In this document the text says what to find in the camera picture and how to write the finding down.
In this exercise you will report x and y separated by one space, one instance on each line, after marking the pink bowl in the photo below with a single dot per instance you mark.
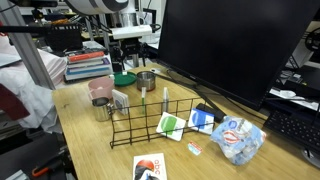
101 87

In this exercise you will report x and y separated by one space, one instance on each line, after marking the white book orange circle upright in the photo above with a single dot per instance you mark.
165 103

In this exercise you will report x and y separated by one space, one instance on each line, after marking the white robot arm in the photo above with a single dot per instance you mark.
124 10

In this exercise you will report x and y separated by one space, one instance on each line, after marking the small steel pitcher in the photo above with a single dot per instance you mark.
103 109

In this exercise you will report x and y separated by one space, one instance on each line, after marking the steel tin with brown base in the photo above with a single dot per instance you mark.
146 79

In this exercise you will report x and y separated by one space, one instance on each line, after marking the green speckled plate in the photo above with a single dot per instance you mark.
122 80

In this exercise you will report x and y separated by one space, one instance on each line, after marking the white blue transport book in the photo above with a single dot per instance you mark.
201 121

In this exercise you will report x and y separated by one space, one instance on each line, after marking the white block on plate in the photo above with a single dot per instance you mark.
124 73

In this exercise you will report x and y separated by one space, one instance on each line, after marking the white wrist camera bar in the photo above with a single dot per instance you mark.
131 32

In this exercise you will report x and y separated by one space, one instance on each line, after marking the abc book red black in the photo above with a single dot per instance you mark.
149 167

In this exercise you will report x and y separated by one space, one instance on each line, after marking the pink cloth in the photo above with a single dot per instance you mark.
36 99

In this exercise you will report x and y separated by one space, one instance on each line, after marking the black wire rack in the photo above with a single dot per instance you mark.
138 127

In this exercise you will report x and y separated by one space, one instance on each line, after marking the white green vegetables book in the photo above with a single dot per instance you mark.
171 126

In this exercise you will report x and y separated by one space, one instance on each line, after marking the red white label sticker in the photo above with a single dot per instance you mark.
194 148

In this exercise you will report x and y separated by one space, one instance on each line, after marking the stack of books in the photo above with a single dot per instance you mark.
87 64

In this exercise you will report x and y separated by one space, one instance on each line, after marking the large black computer monitor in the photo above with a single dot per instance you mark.
235 47

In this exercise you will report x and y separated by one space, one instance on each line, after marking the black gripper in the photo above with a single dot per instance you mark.
128 46

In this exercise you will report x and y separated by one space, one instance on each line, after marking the blue white plastic bag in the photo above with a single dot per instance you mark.
238 139

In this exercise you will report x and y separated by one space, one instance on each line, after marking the black keyboard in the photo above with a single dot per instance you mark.
295 129

